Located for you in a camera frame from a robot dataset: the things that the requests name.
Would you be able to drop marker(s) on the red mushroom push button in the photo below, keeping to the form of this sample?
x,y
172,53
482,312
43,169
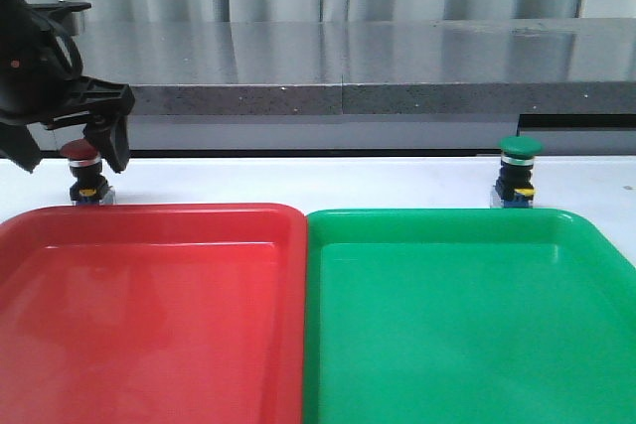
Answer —
x,y
91,186

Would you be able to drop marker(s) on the green plastic tray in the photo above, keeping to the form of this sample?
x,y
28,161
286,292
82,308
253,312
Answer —
x,y
467,316

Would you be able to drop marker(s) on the grey stone counter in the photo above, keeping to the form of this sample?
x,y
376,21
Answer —
x,y
372,87

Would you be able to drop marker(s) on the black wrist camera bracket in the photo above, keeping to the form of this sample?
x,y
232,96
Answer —
x,y
60,9

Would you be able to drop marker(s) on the red plastic tray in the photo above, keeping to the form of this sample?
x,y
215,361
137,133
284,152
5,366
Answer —
x,y
153,314

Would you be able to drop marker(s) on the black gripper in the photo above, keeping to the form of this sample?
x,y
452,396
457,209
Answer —
x,y
42,80

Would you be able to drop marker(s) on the green mushroom push button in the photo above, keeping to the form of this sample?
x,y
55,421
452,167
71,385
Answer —
x,y
513,187

